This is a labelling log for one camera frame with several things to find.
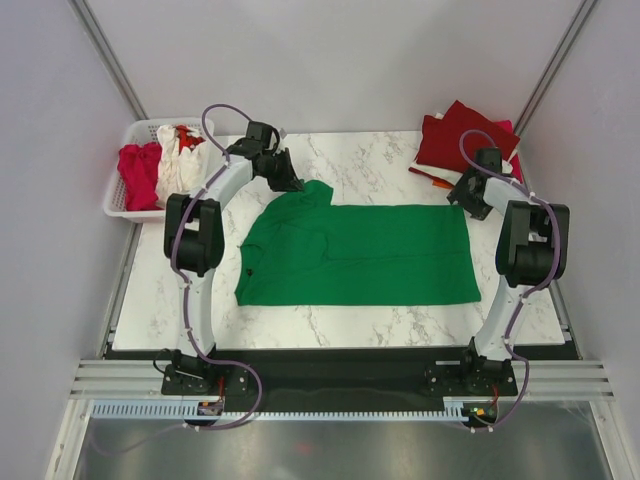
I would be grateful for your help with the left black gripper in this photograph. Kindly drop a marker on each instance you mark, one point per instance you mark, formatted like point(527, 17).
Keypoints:
point(288, 182)

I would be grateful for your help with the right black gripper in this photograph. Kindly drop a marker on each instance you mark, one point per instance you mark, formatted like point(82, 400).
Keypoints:
point(459, 193)

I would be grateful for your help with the green t-shirt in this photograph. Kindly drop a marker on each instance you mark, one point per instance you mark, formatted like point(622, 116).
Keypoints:
point(304, 250)

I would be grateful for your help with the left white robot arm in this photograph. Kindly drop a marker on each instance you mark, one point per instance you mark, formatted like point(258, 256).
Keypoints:
point(194, 239)

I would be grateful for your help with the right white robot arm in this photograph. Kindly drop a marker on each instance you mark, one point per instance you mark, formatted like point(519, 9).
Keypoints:
point(531, 253)

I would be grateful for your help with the folded orange t-shirt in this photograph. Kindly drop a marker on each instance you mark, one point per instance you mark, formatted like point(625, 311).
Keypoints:
point(442, 184)

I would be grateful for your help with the folded pink t-shirt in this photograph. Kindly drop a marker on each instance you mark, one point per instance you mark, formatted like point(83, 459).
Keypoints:
point(513, 160)

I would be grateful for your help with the folded dark red t-shirt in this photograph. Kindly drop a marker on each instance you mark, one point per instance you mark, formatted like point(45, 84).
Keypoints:
point(450, 140)

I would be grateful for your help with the crumpled red t-shirt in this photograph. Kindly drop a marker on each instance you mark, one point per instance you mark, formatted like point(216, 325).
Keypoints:
point(188, 138)

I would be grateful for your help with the crumpled white t-shirt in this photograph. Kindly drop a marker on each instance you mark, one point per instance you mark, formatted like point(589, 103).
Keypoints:
point(178, 172)

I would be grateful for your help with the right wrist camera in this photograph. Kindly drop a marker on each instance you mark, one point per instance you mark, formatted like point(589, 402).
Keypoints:
point(489, 160)

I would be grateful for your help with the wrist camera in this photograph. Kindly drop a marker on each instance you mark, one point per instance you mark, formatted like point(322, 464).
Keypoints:
point(263, 136)
point(489, 160)

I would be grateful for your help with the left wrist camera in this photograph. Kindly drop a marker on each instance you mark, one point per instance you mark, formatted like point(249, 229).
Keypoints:
point(263, 136)

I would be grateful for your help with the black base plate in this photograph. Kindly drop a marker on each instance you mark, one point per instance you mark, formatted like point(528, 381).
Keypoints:
point(404, 376)

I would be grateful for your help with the right aluminium corner post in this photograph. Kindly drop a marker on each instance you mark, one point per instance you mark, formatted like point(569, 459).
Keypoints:
point(563, 49)

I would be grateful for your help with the aluminium corner post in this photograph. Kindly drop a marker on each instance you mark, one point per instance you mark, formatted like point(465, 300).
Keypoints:
point(563, 49)
point(89, 21)

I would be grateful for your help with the left aluminium corner post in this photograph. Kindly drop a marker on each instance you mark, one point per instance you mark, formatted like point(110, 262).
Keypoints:
point(89, 21)

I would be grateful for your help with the white slotted cable duct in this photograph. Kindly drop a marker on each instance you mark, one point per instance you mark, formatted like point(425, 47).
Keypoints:
point(448, 409)

